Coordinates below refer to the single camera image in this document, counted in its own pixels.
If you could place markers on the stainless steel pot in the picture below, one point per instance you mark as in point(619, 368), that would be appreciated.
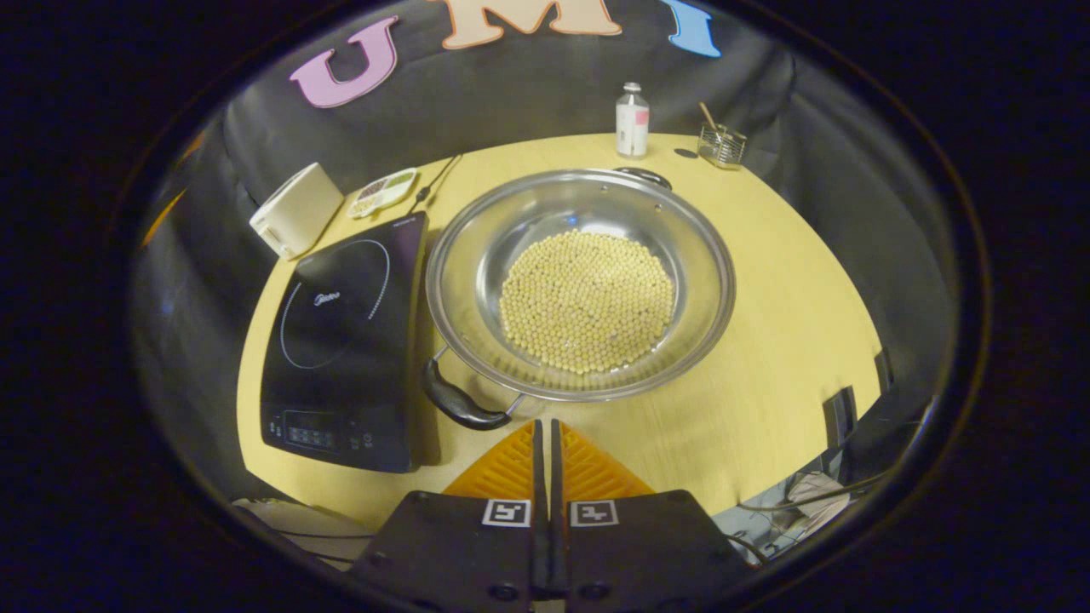
point(477, 255)

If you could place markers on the small glass cup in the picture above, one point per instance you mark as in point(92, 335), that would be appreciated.
point(722, 149)

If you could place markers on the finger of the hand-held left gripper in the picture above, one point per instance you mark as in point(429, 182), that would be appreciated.
point(162, 217)

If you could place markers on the black induction cooktop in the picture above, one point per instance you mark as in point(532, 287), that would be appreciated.
point(349, 358)

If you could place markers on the thin wooden stick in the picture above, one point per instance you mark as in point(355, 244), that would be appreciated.
point(708, 117)

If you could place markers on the white toaster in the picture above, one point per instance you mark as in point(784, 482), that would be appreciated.
point(294, 213)

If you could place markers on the black chair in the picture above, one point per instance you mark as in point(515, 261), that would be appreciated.
point(886, 434)

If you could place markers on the small white medicine bottle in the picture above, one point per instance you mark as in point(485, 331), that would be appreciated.
point(632, 123)

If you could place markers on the white divided bean dish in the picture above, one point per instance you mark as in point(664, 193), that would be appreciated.
point(383, 191)

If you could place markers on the pile of soybeans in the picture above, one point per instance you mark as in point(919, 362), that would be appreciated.
point(588, 302)

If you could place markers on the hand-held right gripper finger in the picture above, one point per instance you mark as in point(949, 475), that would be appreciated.
point(557, 545)
point(539, 545)

